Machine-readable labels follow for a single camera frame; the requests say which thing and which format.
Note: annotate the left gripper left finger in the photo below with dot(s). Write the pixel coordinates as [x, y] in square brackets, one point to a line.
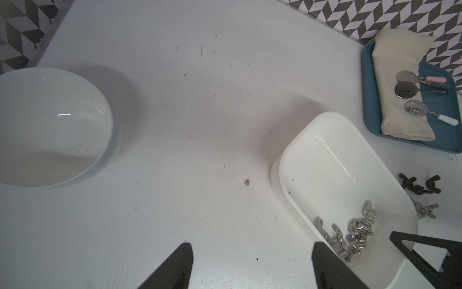
[174, 272]

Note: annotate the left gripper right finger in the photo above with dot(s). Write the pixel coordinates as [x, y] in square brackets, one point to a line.
[330, 272]

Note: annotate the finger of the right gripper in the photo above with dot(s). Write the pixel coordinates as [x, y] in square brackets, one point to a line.
[449, 275]

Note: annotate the removed silver wing nuts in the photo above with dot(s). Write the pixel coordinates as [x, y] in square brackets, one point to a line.
[425, 211]

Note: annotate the white storage box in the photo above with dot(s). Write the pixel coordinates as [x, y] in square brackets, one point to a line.
[329, 171]

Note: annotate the black wing nut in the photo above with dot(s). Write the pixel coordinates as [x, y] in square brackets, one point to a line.
[431, 184]
[408, 183]

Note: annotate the silver wing nut pile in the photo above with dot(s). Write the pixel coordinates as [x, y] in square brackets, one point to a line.
[356, 238]

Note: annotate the teal tray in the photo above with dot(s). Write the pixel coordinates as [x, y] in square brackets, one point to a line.
[448, 138]

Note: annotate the white round bowl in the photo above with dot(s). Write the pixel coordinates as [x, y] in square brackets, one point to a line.
[55, 126]

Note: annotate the beige cloth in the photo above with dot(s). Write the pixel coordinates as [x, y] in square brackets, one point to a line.
[399, 50]

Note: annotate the white handled spoon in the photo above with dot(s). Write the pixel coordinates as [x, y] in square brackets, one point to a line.
[418, 108]

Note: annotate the dark handled spoon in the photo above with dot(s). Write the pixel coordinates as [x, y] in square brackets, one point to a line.
[406, 90]

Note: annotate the pink handled spoon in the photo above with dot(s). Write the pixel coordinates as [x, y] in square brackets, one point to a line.
[411, 77]

